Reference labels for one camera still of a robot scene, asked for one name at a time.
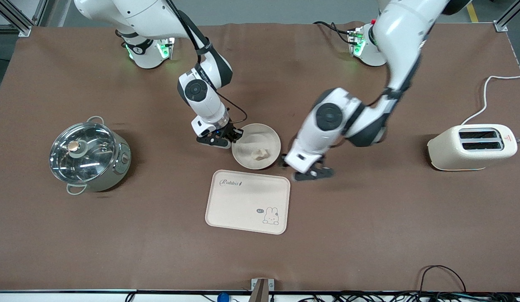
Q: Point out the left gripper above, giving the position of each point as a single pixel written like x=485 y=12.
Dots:
x=283 y=162

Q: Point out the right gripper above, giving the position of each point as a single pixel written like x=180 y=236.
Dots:
x=231 y=132

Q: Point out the round cream plate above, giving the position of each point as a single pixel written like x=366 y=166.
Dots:
x=247 y=158

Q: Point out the small pale bun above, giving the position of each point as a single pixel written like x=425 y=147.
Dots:
x=260 y=154

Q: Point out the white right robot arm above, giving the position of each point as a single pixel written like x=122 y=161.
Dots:
x=205 y=105

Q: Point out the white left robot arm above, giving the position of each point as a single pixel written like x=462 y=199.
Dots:
x=402 y=37

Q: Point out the cream rabbit print tray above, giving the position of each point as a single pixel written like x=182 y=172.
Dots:
x=243 y=203

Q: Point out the brown table cover mat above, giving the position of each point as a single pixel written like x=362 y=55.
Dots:
x=260 y=251

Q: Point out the grey electric cooking pot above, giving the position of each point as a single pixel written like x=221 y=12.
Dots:
x=122 y=165

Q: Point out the glass pot lid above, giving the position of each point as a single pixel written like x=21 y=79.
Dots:
x=92 y=161

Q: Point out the white two-slot toaster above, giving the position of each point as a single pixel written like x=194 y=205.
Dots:
x=446 y=149

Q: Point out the blue round knob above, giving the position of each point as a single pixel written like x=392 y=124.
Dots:
x=223 y=298

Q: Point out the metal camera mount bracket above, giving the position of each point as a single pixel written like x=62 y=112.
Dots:
x=262 y=289

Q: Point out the aluminium frame profile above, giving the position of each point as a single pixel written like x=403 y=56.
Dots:
x=20 y=23
x=507 y=19

